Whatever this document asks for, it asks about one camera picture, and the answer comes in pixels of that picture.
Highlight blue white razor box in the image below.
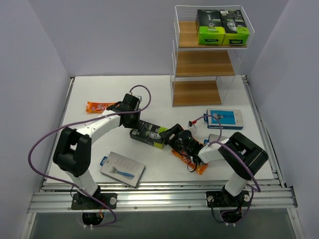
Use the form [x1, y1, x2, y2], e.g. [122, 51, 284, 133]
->
[203, 109, 244, 130]

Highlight tall green black razor box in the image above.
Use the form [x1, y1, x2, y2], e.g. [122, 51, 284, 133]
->
[220, 9, 250, 46]

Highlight orange razor bag far left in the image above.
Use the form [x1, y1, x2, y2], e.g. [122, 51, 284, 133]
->
[85, 101, 115, 114]

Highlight grey box blue razor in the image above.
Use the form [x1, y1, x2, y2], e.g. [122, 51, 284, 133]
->
[204, 134, 228, 144]
[100, 152, 146, 188]

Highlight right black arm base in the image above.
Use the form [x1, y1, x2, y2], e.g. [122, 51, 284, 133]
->
[205, 191, 250, 208]

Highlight aluminium mounting rail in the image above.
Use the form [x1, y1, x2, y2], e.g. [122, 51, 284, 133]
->
[27, 180, 297, 213]

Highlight white wire wooden shelf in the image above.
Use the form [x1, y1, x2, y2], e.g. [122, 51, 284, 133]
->
[170, 5, 255, 107]

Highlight orange razor bag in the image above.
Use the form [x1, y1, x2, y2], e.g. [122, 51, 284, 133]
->
[171, 141, 208, 175]
[85, 101, 115, 114]

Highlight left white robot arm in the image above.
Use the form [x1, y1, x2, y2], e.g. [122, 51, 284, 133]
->
[53, 93, 142, 209]

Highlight black green razor pack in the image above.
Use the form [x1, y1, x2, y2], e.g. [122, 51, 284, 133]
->
[195, 9, 225, 45]

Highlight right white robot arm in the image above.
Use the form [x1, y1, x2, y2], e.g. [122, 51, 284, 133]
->
[159, 124, 269, 206]

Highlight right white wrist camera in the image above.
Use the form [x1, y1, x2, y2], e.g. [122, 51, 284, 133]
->
[187, 121, 197, 135]

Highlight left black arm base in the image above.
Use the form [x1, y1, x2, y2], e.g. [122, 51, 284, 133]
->
[71, 193, 118, 210]

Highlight small black green razor box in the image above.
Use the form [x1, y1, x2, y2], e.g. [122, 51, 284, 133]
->
[130, 120, 167, 149]

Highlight orange razor bag lower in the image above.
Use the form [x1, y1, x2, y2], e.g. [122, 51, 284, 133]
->
[171, 141, 208, 175]

